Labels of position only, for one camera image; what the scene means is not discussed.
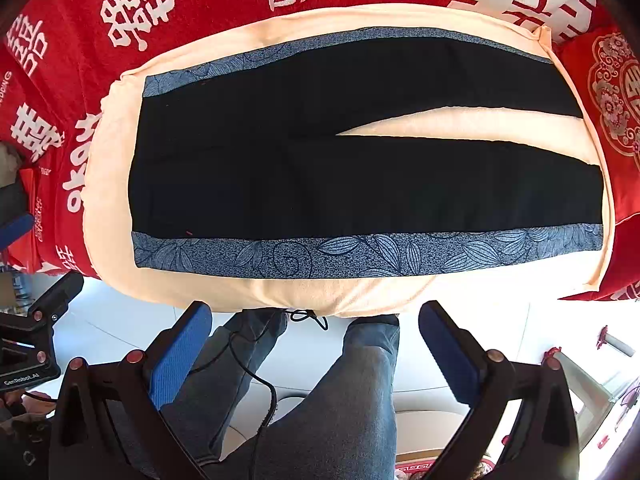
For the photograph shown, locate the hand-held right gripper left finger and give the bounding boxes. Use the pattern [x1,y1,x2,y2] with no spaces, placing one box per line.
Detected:
[48,301,213,480]

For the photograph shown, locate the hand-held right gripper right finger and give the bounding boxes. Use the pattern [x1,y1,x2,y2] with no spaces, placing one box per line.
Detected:
[419,301,588,480]

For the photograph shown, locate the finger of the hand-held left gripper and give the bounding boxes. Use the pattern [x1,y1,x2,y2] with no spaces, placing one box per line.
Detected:
[27,271,85,333]
[0,212,36,252]

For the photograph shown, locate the black pants with blue trim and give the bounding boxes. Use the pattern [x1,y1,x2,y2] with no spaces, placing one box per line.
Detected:
[127,26,604,279]

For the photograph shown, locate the person's left leg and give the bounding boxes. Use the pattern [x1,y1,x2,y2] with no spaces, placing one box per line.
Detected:
[100,307,288,466]

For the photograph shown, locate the person's leg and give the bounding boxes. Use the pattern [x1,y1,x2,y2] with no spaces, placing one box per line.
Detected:
[220,314,401,480]
[100,307,288,466]

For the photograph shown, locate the cream blanket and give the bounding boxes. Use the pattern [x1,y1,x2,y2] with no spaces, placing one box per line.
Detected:
[82,4,617,318]

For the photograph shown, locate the red patterned box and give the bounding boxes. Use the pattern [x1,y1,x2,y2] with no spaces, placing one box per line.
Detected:
[395,452,501,480]

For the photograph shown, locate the person's right leg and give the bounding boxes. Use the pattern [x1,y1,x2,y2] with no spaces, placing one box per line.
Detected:
[220,314,401,480]

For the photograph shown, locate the white stool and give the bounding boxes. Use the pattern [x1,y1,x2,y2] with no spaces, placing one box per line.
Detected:
[542,345,640,441]

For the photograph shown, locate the red printed blanket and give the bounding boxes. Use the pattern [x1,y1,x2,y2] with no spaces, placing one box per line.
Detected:
[0,0,601,281]

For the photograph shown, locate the red cushion with gold pattern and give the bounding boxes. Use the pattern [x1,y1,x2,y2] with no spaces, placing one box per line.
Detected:
[556,24,640,303]

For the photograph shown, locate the black cable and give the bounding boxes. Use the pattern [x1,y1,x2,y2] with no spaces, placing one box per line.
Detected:
[190,309,328,480]

